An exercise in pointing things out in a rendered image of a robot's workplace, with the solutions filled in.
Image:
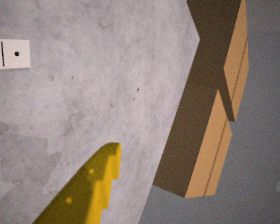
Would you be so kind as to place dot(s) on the white domino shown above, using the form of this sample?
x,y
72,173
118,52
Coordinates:
x,y
14,54

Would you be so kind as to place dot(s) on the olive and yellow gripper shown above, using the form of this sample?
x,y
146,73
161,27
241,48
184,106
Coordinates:
x,y
84,196

